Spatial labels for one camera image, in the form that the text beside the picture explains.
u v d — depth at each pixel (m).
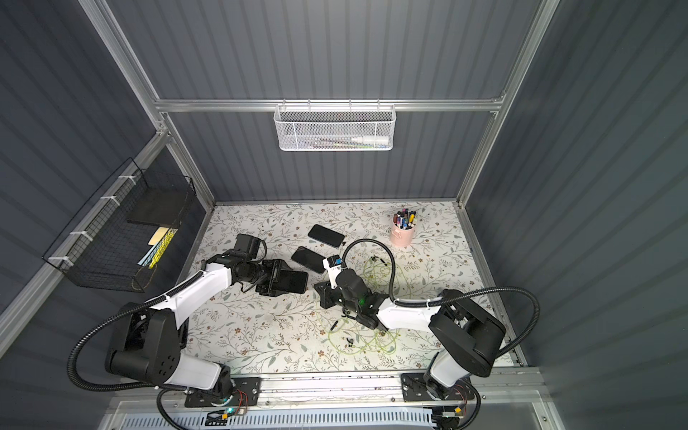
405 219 0.97
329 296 0.74
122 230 0.75
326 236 1.10
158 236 0.75
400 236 0.99
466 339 0.45
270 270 0.78
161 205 0.83
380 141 0.87
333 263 0.74
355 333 0.84
